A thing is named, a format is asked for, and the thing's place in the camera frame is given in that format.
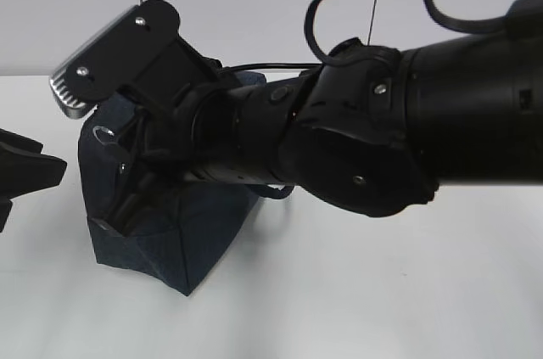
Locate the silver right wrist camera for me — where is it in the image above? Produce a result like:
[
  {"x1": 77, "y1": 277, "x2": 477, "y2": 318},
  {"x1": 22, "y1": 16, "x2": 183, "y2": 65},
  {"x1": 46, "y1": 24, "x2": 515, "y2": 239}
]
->
[{"x1": 49, "y1": 0, "x2": 218, "y2": 120}]

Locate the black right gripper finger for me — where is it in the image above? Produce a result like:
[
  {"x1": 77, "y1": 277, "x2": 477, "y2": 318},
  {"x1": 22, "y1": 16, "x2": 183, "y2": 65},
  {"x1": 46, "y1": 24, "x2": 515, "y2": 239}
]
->
[{"x1": 1, "y1": 129, "x2": 67, "y2": 203}]

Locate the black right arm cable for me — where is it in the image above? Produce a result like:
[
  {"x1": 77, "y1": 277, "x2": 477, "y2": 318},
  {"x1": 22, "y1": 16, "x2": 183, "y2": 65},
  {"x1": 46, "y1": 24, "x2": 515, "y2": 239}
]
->
[{"x1": 220, "y1": 0, "x2": 510, "y2": 74}]

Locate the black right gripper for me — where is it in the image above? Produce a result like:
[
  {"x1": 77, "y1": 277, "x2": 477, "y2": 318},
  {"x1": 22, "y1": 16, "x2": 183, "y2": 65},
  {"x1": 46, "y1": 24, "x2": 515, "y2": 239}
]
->
[{"x1": 108, "y1": 53, "x2": 224, "y2": 236}]

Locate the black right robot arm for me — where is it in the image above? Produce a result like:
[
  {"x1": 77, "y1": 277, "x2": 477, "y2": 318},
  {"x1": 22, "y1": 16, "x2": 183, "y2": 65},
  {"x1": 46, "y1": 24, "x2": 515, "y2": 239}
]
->
[{"x1": 106, "y1": 0, "x2": 542, "y2": 234}]

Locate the navy blue lunch bag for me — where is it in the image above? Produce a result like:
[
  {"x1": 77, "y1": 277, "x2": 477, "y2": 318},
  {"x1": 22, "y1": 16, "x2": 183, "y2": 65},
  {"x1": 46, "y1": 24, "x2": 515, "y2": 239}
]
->
[{"x1": 78, "y1": 95, "x2": 293, "y2": 295}]

